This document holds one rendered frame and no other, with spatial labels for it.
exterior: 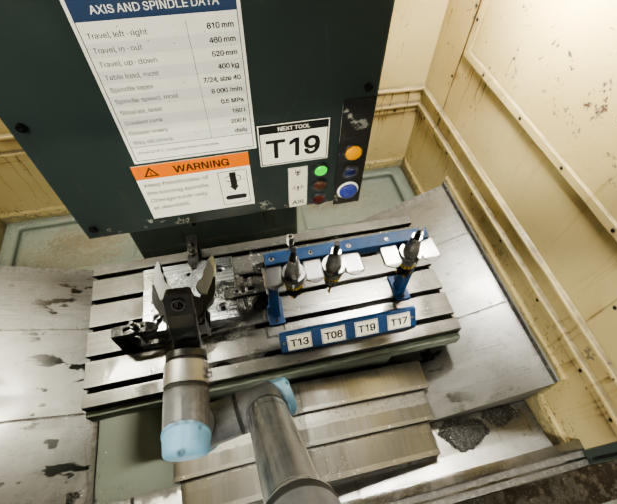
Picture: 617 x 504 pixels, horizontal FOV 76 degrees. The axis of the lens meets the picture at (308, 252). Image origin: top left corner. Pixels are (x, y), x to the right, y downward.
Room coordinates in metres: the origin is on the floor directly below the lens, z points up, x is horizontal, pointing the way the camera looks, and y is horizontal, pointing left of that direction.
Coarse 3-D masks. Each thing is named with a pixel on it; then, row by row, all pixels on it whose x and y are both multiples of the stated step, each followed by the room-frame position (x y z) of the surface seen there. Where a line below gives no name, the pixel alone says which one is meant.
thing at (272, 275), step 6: (264, 270) 0.55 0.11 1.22; (270, 270) 0.55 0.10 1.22; (276, 270) 0.55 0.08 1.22; (264, 276) 0.53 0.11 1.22; (270, 276) 0.53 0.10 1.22; (276, 276) 0.53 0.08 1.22; (264, 282) 0.51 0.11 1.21; (270, 282) 0.51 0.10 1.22; (276, 282) 0.52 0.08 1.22; (282, 282) 0.52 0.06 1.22; (270, 288) 0.50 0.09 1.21; (276, 288) 0.50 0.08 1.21
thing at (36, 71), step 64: (0, 0) 0.37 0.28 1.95; (256, 0) 0.42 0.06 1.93; (320, 0) 0.44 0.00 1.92; (384, 0) 0.46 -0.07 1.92; (0, 64) 0.36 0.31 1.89; (64, 64) 0.37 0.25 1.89; (256, 64) 0.42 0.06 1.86; (320, 64) 0.44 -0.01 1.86; (64, 128) 0.37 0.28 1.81; (256, 128) 0.42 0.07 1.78; (64, 192) 0.35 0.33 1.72; (128, 192) 0.37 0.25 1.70; (256, 192) 0.42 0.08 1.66
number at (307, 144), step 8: (288, 136) 0.43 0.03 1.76; (296, 136) 0.43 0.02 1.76; (304, 136) 0.43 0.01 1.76; (312, 136) 0.44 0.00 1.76; (320, 136) 0.44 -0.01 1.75; (288, 144) 0.43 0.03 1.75; (296, 144) 0.43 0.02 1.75; (304, 144) 0.43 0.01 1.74; (312, 144) 0.44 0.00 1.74; (320, 144) 0.44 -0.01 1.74; (288, 152) 0.43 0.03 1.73; (296, 152) 0.43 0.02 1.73; (304, 152) 0.43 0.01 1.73; (312, 152) 0.44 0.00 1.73; (320, 152) 0.44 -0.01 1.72
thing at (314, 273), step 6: (318, 258) 0.59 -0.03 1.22; (306, 264) 0.57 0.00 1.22; (312, 264) 0.57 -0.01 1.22; (318, 264) 0.58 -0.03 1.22; (306, 270) 0.55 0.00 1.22; (312, 270) 0.56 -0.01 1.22; (318, 270) 0.56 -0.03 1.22; (306, 276) 0.54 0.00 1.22; (312, 276) 0.54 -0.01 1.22; (318, 276) 0.54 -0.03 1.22; (324, 276) 0.54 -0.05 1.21
